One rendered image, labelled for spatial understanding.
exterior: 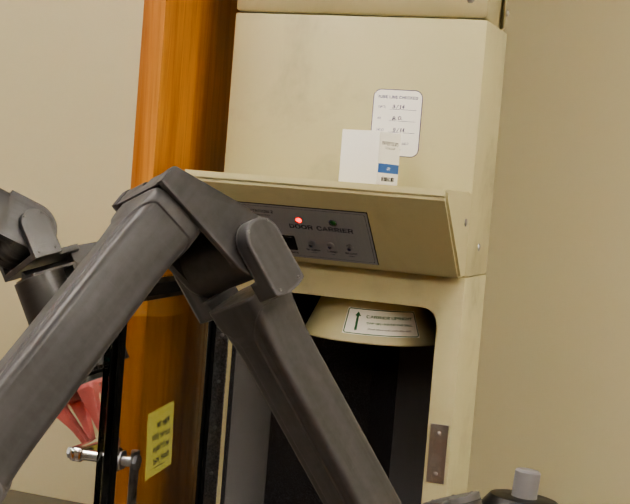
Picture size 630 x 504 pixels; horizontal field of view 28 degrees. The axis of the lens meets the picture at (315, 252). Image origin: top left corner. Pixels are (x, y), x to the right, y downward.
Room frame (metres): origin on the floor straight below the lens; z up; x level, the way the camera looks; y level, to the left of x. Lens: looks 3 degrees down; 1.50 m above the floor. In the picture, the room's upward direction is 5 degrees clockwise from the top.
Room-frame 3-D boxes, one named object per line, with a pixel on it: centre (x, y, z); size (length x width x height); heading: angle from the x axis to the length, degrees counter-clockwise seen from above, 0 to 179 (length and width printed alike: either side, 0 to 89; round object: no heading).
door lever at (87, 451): (1.35, 0.21, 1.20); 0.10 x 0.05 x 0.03; 165
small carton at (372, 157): (1.45, -0.05, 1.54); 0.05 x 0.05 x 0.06; 58
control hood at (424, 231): (1.46, -0.01, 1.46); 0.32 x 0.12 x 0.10; 70
